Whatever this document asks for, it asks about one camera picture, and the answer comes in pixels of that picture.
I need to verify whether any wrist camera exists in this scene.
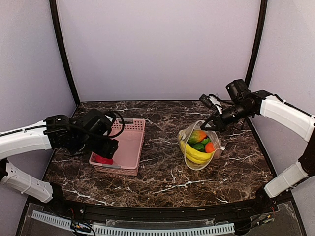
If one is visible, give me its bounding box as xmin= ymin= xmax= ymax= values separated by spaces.
xmin=226 ymin=79 xmax=251 ymax=103
xmin=80 ymin=109 xmax=125 ymax=139

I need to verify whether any white slotted cable duct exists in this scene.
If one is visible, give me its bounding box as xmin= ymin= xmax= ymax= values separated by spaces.
xmin=31 ymin=210 xmax=235 ymax=236

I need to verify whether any pink plastic basket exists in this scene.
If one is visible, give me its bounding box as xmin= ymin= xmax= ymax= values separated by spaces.
xmin=89 ymin=118 xmax=146 ymax=176

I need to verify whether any black frame post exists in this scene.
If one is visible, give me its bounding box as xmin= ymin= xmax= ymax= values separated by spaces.
xmin=49 ymin=0 xmax=81 ymax=107
xmin=237 ymin=0 xmax=268 ymax=103

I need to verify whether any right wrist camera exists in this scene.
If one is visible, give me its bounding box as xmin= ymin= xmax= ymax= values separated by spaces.
xmin=226 ymin=79 xmax=251 ymax=103

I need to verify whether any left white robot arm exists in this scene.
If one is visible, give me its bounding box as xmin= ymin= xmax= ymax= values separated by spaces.
xmin=0 ymin=111 xmax=118 ymax=214

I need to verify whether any left black frame post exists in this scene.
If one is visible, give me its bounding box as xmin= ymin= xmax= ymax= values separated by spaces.
xmin=49 ymin=0 xmax=81 ymax=107

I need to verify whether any orange green toy mango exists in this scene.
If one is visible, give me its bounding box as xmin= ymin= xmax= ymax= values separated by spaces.
xmin=188 ymin=130 xmax=207 ymax=145

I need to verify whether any black front rail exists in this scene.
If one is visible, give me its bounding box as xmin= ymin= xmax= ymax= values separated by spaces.
xmin=29 ymin=194 xmax=291 ymax=227

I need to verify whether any clear dotted zip bag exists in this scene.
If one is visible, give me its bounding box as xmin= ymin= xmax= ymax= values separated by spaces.
xmin=178 ymin=120 xmax=225 ymax=171

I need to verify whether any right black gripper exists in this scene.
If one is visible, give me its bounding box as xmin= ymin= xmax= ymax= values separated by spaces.
xmin=200 ymin=101 xmax=253 ymax=132

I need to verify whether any orange toy fruit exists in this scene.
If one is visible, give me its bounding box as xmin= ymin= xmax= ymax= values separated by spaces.
xmin=205 ymin=142 xmax=215 ymax=153

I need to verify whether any right black frame post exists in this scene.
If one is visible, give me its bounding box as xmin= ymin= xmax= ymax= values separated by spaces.
xmin=237 ymin=0 xmax=268 ymax=103

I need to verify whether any yellow toy banana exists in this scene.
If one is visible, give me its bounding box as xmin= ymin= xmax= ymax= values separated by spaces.
xmin=179 ymin=140 xmax=215 ymax=165

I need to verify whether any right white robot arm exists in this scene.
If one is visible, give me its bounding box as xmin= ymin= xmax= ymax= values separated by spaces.
xmin=201 ymin=90 xmax=315 ymax=213

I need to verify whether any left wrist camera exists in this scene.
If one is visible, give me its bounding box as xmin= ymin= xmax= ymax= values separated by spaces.
xmin=80 ymin=109 xmax=125 ymax=139

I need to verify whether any red toy fruit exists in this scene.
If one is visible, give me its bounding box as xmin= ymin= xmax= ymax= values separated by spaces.
xmin=95 ymin=155 xmax=114 ymax=165

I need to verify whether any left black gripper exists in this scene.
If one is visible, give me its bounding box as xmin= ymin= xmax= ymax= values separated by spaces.
xmin=73 ymin=137 xmax=119 ymax=159

